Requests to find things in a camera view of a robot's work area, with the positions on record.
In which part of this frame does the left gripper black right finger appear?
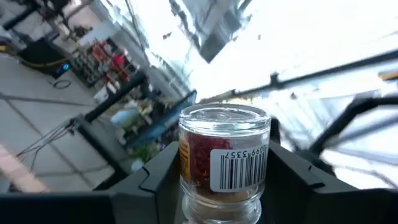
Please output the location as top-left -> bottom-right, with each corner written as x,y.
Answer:
263,139 -> 398,224

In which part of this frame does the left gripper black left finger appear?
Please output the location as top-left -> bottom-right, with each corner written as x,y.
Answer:
0,141 -> 181,224

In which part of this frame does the small yellow label glass jar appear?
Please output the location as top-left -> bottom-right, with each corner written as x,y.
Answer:
178,103 -> 272,224

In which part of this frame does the grey parts rack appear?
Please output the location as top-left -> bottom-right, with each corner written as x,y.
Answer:
70,37 -> 140,88

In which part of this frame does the black computer tower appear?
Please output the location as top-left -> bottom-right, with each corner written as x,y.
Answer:
17,39 -> 72,79

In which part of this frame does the black coiled floor cable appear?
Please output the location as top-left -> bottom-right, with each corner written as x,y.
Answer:
49,79 -> 72,90

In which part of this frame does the yellow cable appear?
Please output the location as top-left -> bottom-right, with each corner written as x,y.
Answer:
18,57 -> 68,68

